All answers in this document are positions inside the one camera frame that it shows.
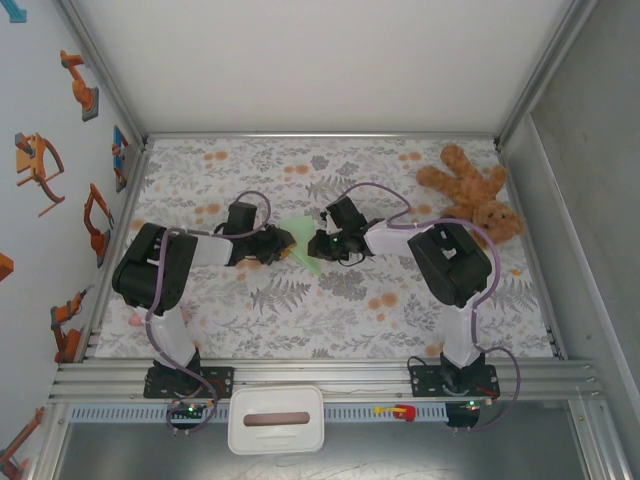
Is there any light green paper sheet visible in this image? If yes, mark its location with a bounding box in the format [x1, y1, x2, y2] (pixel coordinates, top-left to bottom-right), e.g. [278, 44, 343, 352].
[278, 215, 325, 279]

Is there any floral print tablecloth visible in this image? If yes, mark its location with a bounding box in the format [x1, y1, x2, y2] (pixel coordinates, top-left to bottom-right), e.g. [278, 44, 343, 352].
[94, 137, 564, 360]

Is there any brown teddy bear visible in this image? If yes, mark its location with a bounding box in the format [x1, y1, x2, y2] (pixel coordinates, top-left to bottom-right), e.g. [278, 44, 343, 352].
[416, 143, 527, 246]

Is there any pink plush red dotted dress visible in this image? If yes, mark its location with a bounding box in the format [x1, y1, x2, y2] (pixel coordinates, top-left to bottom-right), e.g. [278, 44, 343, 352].
[127, 298, 195, 329]

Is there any red yellow small tool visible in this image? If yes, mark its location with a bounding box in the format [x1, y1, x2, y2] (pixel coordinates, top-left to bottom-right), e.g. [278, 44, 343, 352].
[374, 403, 417, 421]

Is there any white plastic tissue box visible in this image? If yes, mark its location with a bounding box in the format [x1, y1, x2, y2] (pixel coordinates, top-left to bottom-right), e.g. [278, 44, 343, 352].
[227, 384, 325, 455]

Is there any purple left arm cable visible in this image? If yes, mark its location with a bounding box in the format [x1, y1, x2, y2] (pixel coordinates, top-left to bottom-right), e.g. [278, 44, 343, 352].
[145, 189, 274, 437]

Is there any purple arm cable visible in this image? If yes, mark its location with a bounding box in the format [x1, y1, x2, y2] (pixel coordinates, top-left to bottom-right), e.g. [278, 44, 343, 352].
[344, 182, 521, 434]
[145, 189, 274, 437]

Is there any aluminium extrusion frame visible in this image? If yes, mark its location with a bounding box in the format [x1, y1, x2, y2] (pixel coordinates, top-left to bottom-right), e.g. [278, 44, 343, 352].
[29, 0, 634, 480]

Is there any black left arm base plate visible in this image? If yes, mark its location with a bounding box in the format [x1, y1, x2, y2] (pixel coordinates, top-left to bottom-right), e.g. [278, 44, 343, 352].
[143, 366, 236, 400]

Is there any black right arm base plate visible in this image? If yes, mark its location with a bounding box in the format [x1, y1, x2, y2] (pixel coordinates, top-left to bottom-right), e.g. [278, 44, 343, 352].
[409, 363, 500, 399]

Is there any grey slotted cable duct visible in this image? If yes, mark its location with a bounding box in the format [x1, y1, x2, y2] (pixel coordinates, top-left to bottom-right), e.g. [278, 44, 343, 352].
[67, 403, 449, 422]

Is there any blue orange machine wall sticker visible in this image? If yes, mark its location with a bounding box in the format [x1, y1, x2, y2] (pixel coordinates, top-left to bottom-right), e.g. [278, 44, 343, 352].
[110, 124, 132, 194]

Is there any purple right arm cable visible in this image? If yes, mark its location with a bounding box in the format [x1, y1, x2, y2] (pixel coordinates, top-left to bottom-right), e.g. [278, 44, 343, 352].
[344, 182, 521, 434]

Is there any orange grey gripper wall sticker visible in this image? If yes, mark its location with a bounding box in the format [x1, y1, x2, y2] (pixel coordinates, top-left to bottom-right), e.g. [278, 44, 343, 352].
[13, 132, 67, 218]

